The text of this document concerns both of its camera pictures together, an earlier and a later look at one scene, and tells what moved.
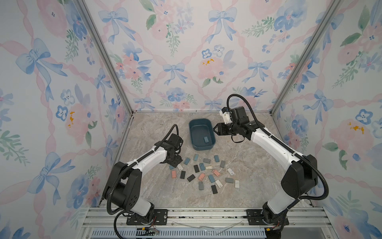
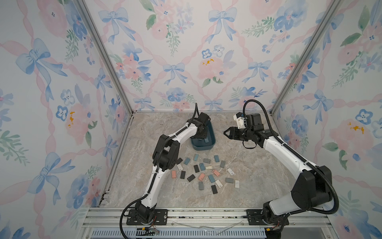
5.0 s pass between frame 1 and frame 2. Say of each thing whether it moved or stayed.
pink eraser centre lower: stayed
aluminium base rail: stayed
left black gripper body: moved
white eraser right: stayed
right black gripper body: moved
